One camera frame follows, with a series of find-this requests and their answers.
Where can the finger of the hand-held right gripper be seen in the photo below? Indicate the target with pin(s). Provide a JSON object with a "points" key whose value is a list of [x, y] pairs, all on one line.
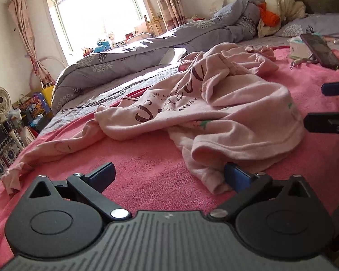
{"points": [[334, 88], [316, 122]]}

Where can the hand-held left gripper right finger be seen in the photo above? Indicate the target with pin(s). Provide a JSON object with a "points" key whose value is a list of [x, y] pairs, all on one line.
{"points": [[237, 177]]}

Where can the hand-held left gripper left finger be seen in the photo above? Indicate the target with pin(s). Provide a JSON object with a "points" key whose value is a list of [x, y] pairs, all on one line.
{"points": [[103, 176]]}

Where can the pink printed shirt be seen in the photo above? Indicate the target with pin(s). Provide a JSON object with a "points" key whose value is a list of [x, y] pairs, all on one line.
{"points": [[243, 113]]}

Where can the black smartphone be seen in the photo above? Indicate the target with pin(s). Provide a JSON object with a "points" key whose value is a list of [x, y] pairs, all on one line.
{"points": [[322, 50]]}

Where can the pink blanket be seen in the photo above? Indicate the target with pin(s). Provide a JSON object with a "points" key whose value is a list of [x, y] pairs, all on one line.
{"points": [[147, 158]]}

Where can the white tissue box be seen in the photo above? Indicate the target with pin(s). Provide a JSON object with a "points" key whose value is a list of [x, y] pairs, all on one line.
{"points": [[298, 49]]}

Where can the grey patterned pillow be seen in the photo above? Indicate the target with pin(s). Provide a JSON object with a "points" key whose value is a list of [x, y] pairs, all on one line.
{"points": [[322, 24]]}

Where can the cream cloth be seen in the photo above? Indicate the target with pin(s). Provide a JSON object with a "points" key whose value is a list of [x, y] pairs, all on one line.
{"points": [[288, 8]]}

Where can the grey bed sheet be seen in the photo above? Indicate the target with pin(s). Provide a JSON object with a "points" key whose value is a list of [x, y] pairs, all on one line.
{"points": [[124, 82]]}

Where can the yellow bag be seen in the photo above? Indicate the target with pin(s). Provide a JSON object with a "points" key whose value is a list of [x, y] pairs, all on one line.
{"points": [[48, 96]]}

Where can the orange cloth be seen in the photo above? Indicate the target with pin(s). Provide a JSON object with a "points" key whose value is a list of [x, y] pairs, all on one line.
{"points": [[268, 15]]}

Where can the colourful toy box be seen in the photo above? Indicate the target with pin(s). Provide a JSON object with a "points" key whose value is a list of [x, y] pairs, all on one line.
{"points": [[34, 106]]}

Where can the patterned covered cabinet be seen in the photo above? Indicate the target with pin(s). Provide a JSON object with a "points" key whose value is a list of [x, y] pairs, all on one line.
{"points": [[0, 152]]}

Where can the grey patterned quilt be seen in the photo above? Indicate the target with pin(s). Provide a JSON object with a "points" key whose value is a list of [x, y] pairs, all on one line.
{"points": [[130, 53]]}

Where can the orange toy figure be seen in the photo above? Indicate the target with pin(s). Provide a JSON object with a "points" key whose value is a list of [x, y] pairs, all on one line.
{"points": [[87, 51]]}

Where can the pink hula hoop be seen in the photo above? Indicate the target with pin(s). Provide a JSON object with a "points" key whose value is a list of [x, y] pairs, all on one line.
{"points": [[32, 70]]}

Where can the cream standing fan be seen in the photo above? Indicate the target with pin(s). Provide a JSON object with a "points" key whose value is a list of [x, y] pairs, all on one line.
{"points": [[0, 101]]}

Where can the blue plush toy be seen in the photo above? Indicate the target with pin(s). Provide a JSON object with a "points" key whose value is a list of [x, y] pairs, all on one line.
{"points": [[102, 45]]}

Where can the white doll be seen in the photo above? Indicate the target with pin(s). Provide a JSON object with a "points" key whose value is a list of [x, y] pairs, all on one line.
{"points": [[110, 37]]}

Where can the pink floral curtain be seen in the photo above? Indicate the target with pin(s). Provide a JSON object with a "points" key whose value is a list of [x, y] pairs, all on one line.
{"points": [[169, 2], [28, 39]]}

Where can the wooden easel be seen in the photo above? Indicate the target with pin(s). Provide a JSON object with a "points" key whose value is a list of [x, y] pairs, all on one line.
{"points": [[154, 25]]}

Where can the window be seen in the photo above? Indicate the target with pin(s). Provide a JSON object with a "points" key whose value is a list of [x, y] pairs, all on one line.
{"points": [[96, 11]]}

